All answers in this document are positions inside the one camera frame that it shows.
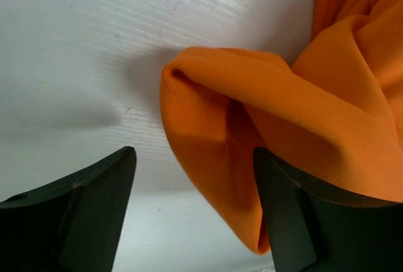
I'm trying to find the orange trousers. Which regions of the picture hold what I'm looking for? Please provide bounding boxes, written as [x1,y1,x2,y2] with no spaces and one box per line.
[159,0,402,254]

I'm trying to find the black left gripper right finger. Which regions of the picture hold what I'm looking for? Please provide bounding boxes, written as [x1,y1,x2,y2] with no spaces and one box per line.
[253,147,402,271]

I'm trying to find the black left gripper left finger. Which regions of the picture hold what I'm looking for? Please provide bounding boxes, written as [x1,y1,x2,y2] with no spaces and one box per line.
[1,147,137,271]

